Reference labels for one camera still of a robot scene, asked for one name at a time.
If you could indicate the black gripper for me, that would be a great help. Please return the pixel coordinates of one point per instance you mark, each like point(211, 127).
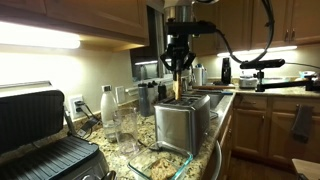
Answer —
point(177, 45)

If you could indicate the brown bread slice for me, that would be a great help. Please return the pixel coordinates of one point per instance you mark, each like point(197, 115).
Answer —
point(162, 169)
point(178, 86)

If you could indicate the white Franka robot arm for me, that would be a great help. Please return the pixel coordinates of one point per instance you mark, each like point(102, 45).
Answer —
point(178, 11)

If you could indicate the stainless steel toaster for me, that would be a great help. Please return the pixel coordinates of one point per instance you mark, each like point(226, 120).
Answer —
point(181, 123)

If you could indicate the clear drinking glass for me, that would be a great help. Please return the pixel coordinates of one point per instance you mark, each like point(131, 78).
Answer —
point(126, 133)

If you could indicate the white canister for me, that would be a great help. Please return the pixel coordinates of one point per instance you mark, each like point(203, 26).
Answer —
point(198, 76)

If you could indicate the small black bottle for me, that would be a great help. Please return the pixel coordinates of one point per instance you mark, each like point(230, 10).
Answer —
point(162, 91)

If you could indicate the black soda maker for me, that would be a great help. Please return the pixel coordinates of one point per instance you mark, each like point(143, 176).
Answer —
point(226, 70)

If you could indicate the kitchen sink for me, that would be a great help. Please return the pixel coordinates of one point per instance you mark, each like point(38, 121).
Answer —
point(213, 98)

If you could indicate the dark grey water bottle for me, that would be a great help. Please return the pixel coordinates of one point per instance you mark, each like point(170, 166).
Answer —
point(144, 100)

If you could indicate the wooden corner upper cabinets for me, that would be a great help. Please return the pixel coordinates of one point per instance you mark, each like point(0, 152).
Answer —
point(240, 23)

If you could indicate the small white appliance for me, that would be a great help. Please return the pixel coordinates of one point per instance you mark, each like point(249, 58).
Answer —
point(248, 81)

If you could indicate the under-cabinet light strip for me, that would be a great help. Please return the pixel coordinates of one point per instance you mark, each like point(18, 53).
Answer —
point(36, 35)
point(256, 51)

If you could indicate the clear plastic bottle black cap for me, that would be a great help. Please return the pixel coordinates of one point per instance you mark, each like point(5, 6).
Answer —
point(109, 113)

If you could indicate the wooden drawer cabinet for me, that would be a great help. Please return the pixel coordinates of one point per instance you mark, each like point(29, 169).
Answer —
point(227, 140)

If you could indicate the wooden upper cabinet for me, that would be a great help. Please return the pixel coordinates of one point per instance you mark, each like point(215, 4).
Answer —
point(83, 16)

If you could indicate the stainless dishwasher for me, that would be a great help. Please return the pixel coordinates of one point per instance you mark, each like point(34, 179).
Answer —
point(216, 160)

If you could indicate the wooden lower cabinets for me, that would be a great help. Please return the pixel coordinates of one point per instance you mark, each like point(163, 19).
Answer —
point(266, 130)

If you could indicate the dark hanging towel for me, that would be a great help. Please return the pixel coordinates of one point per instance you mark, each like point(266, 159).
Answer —
point(302, 122)

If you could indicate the black panini grill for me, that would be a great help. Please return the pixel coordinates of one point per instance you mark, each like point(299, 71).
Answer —
point(36, 133)

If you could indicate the light wooden stool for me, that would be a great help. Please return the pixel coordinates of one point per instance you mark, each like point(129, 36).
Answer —
point(308, 168)

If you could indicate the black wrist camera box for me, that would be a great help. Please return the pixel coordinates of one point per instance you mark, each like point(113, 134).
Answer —
point(191, 28)

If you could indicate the white light switch plate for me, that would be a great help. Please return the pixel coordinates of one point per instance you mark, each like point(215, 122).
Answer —
point(120, 94)

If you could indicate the black stereo camera on clamp arm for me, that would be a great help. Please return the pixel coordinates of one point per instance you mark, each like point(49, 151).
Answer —
point(263, 64)

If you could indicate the white wall outlet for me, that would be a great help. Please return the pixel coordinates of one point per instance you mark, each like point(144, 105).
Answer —
point(76, 106)

